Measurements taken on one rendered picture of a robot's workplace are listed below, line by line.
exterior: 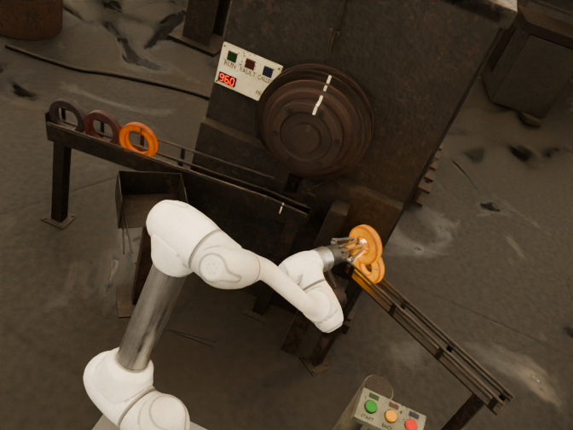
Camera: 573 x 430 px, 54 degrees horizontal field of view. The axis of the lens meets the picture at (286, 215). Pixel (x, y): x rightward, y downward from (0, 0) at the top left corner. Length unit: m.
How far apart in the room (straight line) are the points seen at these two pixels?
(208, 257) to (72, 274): 1.63
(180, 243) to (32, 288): 1.52
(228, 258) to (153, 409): 0.57
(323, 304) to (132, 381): 0.64
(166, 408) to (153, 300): 0.34
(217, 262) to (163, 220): 0.21
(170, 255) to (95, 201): 1.89
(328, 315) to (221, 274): 0.61
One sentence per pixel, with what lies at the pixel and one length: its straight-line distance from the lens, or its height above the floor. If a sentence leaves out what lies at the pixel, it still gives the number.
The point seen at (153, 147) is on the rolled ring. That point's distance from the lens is 2.64.
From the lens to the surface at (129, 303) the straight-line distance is 2.86.
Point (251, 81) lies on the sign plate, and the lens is 2.42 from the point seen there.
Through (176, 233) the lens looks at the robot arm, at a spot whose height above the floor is 1.20.
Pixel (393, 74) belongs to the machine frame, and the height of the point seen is 1.39.
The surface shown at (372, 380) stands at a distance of 2.26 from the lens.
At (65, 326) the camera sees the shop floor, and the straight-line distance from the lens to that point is 2.78.
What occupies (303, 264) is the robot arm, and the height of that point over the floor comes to 0.91.
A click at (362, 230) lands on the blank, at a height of 0.92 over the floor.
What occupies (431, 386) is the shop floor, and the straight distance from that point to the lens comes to 3.10.
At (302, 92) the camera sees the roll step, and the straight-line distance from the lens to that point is 2.17.
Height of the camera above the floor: 2.22
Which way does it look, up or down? 38 degrees down
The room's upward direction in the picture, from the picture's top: 21 degrees clockwise
